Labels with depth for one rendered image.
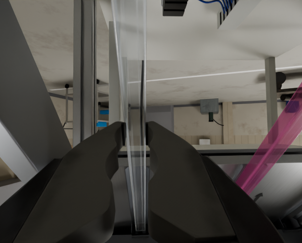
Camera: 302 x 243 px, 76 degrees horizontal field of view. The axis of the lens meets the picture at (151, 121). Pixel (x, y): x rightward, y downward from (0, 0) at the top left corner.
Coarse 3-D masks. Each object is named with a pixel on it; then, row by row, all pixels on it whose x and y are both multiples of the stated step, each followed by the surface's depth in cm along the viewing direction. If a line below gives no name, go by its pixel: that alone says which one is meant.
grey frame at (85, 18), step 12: (84, 0) 43; (84, 12) 43; (84, 24) 42; (84, 36) 41; (84, 48) 41; (84, 60) 41; (84, 72) 41; (84, 84) 41; (84, 96) 41; (84, 108) 41; (84, 120) 40; (84, 132) 40
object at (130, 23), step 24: (120, 0) 7; (144, 0) 8; (120, 24) 8; (144, 24) 8; (120, 48) 9; (144, 48) 9; (120, 72) 10; (144, 72) 10; (144, 96) 11; (144, 120) 12; (144, 144) 14; (144, 168) 16; (144, 192) 19; (144, 216) 24
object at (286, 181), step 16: (224, 160) 19; (240, 160) 19; (288, 160) 19; (112, 176) 19; (128, 176) 19; (272, 176) 20; (288, 176) 20; (128, 192) 21; (256, 192) 23; (272, 192) 23; (288, 192) 23; (128, 208) 25; (272, 208) 26; (288, 208) 27; (128, 224) 29
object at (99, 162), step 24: (96, 144) 10; (120, 144) 12; (72, 168) 8; (96, 168) 8; (48, 192) 7; (72, 192) 7; (96, 192) 7; (48, 216) 6; (72, 216) 6; (96, 216) 6; (24, 240) 6; (48, 240) 6; (72, 240) 6; (96, 240) 7
